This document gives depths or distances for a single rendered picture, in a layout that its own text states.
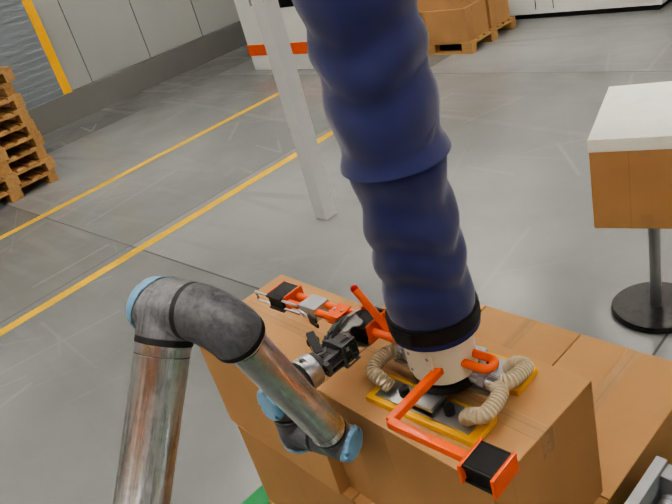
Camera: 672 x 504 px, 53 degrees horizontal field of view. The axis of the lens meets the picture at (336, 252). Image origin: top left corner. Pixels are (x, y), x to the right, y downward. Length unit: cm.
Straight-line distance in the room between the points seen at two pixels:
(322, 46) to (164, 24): 1075
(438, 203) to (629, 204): 162
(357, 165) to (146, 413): 63
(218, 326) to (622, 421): 137
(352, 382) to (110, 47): 1000
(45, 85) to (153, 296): 965
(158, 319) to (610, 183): 205
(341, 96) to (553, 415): 88
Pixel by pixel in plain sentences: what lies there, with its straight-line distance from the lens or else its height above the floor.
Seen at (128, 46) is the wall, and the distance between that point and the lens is 1166.
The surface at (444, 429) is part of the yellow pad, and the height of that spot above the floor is 96.
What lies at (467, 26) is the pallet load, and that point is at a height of 32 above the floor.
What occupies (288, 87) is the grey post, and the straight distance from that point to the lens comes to 466.
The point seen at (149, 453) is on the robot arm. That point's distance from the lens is 139.
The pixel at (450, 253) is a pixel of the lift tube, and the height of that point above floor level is 138.
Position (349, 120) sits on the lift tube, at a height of 173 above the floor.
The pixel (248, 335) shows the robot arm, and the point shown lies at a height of 144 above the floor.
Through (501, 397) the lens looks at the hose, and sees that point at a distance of 162.
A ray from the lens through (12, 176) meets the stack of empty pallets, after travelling 813.
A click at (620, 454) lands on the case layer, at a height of 54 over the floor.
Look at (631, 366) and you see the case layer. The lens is 243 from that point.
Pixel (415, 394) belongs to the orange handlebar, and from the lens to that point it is 159.
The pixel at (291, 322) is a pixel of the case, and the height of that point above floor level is 94.
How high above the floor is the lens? 213
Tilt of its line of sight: 28 degrees down
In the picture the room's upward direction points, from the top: 16 degrees counter-clockwise
